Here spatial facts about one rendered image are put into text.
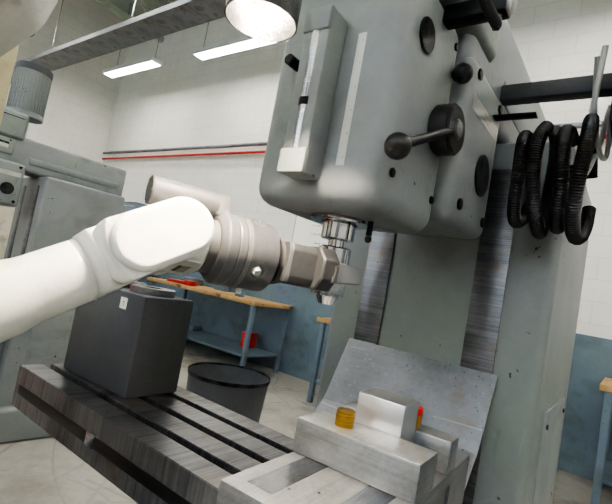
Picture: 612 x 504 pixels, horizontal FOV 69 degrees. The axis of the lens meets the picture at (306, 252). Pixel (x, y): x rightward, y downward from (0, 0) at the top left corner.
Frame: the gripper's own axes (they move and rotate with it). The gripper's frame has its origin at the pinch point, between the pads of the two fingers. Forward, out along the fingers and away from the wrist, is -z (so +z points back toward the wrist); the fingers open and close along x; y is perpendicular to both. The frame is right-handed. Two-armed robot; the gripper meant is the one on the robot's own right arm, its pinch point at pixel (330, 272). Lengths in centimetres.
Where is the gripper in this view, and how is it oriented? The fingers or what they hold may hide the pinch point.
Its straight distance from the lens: 63.4
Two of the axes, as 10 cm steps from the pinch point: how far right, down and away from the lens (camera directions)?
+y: -1.9, 9.8, -0.7
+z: -8.3, -2.0, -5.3
